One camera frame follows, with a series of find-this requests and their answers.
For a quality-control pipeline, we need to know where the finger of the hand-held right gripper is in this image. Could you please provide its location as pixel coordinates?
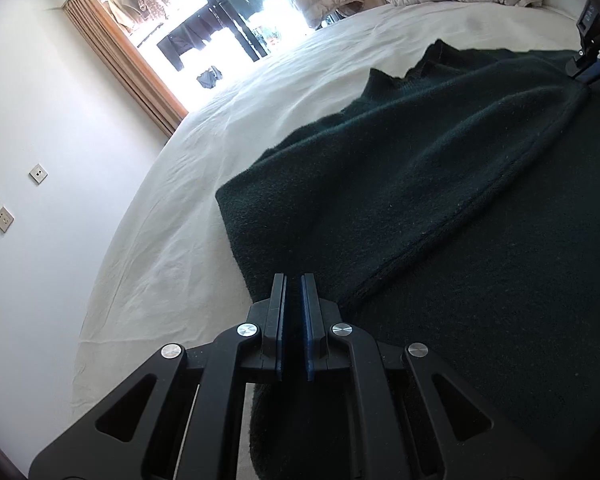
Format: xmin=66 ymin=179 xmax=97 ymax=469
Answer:
xmin=565 ymin=43 xmax=600 ymax=87

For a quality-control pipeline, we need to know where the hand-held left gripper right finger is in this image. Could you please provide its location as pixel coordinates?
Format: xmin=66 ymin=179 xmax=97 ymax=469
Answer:
xmin=300 ymin=273 xmax=551 ymax=480

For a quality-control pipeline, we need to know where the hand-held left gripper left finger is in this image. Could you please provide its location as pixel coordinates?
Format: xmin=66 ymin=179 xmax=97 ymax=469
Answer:
xmin=28 ymin=273 xmax=287 ymax=480

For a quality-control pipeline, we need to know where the dark green sweater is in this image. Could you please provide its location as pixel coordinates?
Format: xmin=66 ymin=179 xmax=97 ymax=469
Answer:
xmin=215 ymin=39 xmax=600 ymax=480

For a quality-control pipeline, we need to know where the white bed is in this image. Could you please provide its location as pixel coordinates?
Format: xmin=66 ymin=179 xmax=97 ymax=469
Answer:
xmin=70 ymin=0 xmax=600 ymax=480

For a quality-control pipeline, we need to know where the small hanging dark garment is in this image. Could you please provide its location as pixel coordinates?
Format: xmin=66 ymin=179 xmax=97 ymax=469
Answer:
xmin=196 ymin=66 xmax=223 ymax=90

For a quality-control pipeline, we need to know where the beige curtain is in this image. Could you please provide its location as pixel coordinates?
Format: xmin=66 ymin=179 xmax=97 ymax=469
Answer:
xmin=62 ymin=0 xmax=188 ymax=138

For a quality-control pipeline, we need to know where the hanging patterned jacket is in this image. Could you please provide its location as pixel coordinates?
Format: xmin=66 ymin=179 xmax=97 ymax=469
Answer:
xmin=107 ymin=0 xmax=171 ymax=31

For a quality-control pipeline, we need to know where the black window frame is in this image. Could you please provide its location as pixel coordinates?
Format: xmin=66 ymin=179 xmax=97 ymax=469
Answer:
xmin=175 ymin=0 xmax=291 ymax=63

